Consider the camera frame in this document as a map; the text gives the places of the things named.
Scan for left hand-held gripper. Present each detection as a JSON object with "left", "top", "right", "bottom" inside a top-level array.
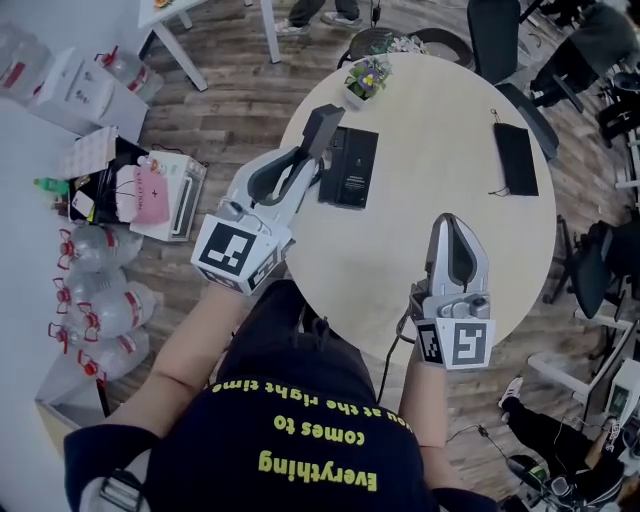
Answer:
[{"left": 190, "top": 145, "right": 326, "bottom": 298}]

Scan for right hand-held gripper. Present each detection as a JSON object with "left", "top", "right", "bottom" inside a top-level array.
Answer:
[{"left": 409, "top": 213, "right": 498, "bottom": 372}]

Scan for black telephone handset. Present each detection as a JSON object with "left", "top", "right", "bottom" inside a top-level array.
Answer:
[{"left": 301, "top": 103, "right": 347, "bottom": 157}]

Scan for person's white shoulder harness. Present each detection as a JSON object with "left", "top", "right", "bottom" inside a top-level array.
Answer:
[{"left": 79, "top": 464, "right": 151, "bottom": 512}]

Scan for person's left forearm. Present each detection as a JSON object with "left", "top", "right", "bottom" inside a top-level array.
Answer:
[{"left": 106, "top": 277, "right": 254, "bottom": 444}]

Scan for person's right forearm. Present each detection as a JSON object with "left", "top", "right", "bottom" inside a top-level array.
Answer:
[{"left": 396, "top": 356, "right": 449, "bottom": 449}]

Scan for black telephone base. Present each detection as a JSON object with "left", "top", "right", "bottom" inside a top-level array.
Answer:
[{"left": 317, "top": 126, "right": 380, "bottom": 210}]

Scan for small clear bottle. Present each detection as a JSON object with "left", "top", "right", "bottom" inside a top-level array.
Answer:
[{"left": 136, "top": 154, "right": 169, "bottom": 177}]

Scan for white pot purple flowers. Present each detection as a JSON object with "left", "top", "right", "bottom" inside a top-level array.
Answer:
[{"left": 343, "top": 55, "right": 394, "bottom": 111}]

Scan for pink paper bag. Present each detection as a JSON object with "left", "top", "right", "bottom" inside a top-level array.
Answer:
[{"left": 114, "top": 164, "right": 172, "bottom": 226}]

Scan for black office chair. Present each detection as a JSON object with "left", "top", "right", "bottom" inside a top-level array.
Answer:
[{"left": 541, "top": 214, "right": 640, "bottom": 322}]

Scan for person's black trousers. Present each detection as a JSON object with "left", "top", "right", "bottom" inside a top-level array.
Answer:
[{"left": 214, "top": 279, "right": 376, "bottom": 401}]

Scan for dark wicker chair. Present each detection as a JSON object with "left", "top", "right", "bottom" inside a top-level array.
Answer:
[
  {"left": 336, "top": 26, "right": 402, "bottom": 69},
  {"left": 406, "top": 26, "right": 474, "bottom": 64}
]

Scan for black storage box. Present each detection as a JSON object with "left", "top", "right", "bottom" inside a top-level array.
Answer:
[{"left": 66, "top": 137, "right": 151, "bottom": 227}]

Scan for white flower bunch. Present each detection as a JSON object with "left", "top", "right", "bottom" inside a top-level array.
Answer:
[{"left": 389, "top": 35, "right": 427, "bottom": 56}]

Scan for clear water jug red cap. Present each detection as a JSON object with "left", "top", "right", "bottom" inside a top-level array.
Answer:
[
  {"left": 51, "top": 267, "right": 129, "bottom": 317},
  {"left": 56, "top": 222, "right": 145, "bottom": 274},
  {"left": 94, "top": 46, "right": 164, "bottom": 102},
  {"left": 46, "top": 322, "right": 89, "bottom": 356},
  {"left": 74, "top": 282, "right": 164, "bottom": 344},
  {"left": 76, "top": 327, "right": 152, "bottom": 384}
]

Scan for white patterned paper bag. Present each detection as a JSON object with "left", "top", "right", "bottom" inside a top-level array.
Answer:
[{"left": 64, "top": 125, "right": 119, "bottom": 179}]

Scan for white smartphone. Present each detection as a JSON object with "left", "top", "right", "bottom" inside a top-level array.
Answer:
[{"left": 70, "top": 191, "right": 97, "bottom": 216}]

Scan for white rectangular table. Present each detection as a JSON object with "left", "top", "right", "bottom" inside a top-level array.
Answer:
[{"left": 136, "top": 0, "right": 282, "bottom": 94}]

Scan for white water dispenser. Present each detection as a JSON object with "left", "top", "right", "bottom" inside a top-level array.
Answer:
[{"left": 29, "top": 46, "right": 150, "bottom": 142}]

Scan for dark office chair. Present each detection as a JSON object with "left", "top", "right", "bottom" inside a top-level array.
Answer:
[{"left": 466, "top": 0, "right": 562, "bottom": 164}]

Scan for green plastic bottle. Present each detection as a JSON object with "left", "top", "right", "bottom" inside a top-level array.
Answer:
[{"left": 33, "top": 176, "right": 71, "bottom": 194}]

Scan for clear dispenser water jug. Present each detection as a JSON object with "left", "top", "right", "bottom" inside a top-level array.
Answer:
[{"left": 0, "top": 24, "right": 54, "bottom": 107}]

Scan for person's dark printed shirt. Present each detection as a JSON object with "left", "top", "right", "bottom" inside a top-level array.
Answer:
[{"left": 63, "top": 379, "right": 501, "bottom": 512}]

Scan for open cardboard box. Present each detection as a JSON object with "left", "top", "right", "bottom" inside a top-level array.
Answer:
[{"left": 33, "top": 349, "right": 109, "bottom": 459}]

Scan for black coiled phone cord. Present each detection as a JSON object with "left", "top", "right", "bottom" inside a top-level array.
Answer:
[{"left": 307, "top": 149, "right": 335, "bottom": 190}]

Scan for white carton with handle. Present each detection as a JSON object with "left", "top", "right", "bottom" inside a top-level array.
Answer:
[{"left": 129, "top": 149, "right": 208, "bottom": 243}]

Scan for thin black floor cable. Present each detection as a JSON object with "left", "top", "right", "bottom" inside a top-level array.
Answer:
[{"left": 150, "top": 143, "right": 211, "bottom": 167}]

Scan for black drawstring pouch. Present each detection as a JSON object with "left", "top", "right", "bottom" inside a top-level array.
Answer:
[{"left": 488, "top": 108, "right": 541, "bottom": 198}]

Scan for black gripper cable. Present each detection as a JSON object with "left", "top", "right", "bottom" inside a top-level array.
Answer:
[{"left": 376, "top": 308, "right": 417, "bottom": 402}]

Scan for white desk frame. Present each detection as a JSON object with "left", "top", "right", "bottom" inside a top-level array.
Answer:
[{"left": 528, "top": 319, "right": 640, "bottom": 402}]

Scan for black cable with adapter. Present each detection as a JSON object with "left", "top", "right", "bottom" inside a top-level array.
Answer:
[{"left": 444, "top": 424, "right": 507, "bottom": 462}]

